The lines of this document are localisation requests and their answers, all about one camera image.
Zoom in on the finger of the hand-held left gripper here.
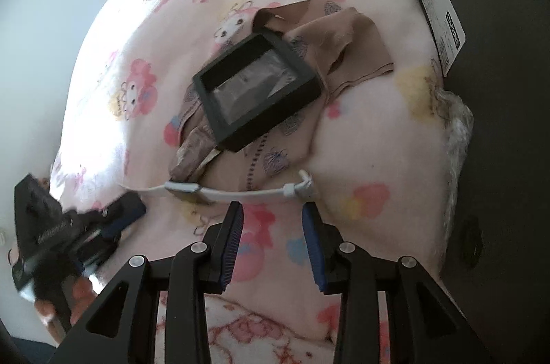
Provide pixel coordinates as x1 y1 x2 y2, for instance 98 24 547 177
79 233 120 268
84 192 147 240

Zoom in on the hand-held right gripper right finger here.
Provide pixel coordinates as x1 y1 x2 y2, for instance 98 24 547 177
301 201 486 364

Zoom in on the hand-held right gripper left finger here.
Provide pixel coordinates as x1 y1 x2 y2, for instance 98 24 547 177
47 201 245 364

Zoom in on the white cable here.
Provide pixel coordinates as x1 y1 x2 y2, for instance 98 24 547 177
118 170 316 207

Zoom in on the black square frame box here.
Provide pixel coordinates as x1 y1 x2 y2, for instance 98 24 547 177
192 32 324 153

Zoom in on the black container box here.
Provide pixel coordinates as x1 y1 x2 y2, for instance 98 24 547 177
410 0 550 348

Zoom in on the person's left hand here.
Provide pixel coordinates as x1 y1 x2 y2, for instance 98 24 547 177
33 276 101 332

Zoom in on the clear crinkled plastic wrap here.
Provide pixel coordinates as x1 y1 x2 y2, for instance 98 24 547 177
438 87 474 244

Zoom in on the pink printed blanket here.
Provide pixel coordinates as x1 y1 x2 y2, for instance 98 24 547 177
47 0 473 364

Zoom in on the brown patterned garment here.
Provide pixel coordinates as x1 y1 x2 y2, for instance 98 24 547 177
169 0 395 193

